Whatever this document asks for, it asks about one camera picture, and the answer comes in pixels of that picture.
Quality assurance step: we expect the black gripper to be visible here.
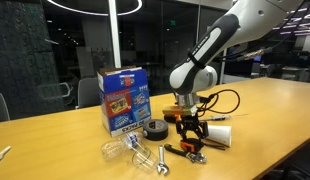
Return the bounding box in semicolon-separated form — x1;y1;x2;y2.
175;114;210;147

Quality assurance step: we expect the black measuring tape orange trim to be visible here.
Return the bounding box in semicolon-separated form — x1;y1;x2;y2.
179;137;227;155

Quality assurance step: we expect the white paper cup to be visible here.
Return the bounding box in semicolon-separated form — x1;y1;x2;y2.
206;124;233;148

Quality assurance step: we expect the blue cardboard snack box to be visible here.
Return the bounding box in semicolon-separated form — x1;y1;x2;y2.
97;66;153;138

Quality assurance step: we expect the silver vernier caliper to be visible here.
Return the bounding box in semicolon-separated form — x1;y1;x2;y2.
199;114;249;122

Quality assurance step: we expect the silver combination wrench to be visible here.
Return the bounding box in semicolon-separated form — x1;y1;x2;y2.
156;145;170;177

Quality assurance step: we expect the clear plastic bottle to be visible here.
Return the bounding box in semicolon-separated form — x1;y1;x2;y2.
100;131;160;173

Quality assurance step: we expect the grey office chair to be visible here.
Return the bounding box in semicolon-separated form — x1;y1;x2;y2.
75;77;102;110
0;91;11;123

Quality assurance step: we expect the adjustable wrench black yellow handle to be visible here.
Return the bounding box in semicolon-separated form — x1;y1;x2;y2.
163;143;208;165

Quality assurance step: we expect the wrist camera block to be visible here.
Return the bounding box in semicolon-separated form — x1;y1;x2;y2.
162;105;199;117

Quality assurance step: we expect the black duct tape roll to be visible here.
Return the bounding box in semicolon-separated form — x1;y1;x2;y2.
142;118;169;141

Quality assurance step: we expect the black looped cable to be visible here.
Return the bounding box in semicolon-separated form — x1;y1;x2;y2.
196;88;241;116

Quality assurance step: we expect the white window post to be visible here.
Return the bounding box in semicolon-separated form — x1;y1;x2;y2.
107;0;123;69

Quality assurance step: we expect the ring ceiling light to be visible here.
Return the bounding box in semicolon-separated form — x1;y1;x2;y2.
46;0;144;17

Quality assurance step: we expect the white cable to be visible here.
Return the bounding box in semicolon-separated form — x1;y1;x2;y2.
0;145;12;167

